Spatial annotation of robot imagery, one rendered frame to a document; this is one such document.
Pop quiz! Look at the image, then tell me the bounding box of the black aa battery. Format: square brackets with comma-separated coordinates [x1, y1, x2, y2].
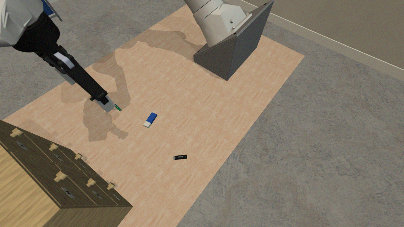
[173, 155, 187, 160]

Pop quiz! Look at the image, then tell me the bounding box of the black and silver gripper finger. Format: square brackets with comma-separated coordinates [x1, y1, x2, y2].
[41, 45, 116, 113]
[35, 51, 76, 85]

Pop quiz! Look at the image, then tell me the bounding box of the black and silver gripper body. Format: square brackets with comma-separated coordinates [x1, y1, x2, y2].
[12, 11, 66, 68]

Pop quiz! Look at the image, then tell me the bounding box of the blue and white eraser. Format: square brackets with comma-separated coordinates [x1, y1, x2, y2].
[143, 112, 157, 128]

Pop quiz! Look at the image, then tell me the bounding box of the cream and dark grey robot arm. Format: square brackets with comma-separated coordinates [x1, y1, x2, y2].
[0, 0, 252, 47]

